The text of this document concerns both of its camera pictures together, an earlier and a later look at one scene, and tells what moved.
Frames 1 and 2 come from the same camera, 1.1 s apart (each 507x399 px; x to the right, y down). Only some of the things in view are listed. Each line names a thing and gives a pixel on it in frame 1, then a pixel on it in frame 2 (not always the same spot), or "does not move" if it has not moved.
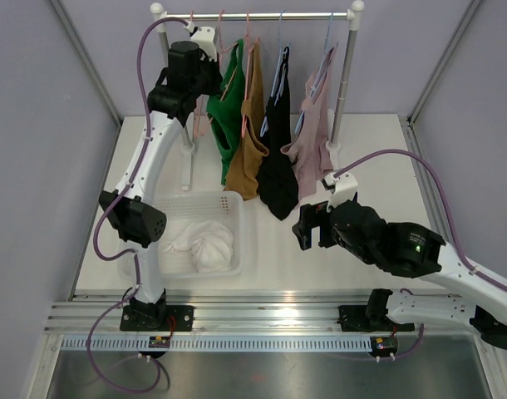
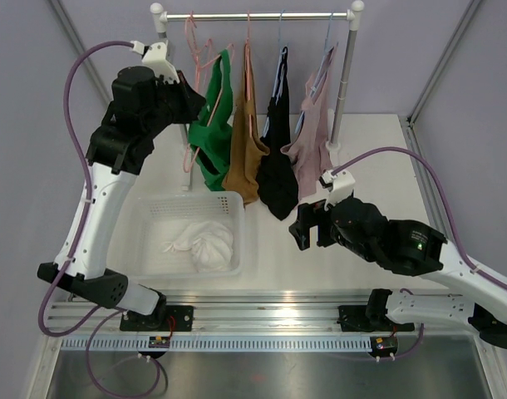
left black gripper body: x=207 y=81 -> x=174 y=101
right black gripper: x=313 y=215 does not move
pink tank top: x=311 y=151 does not move
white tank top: x=210 y=243 does not move
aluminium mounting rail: x=233 y=313 does not move
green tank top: x=224 y=116 -> x=209 y=135
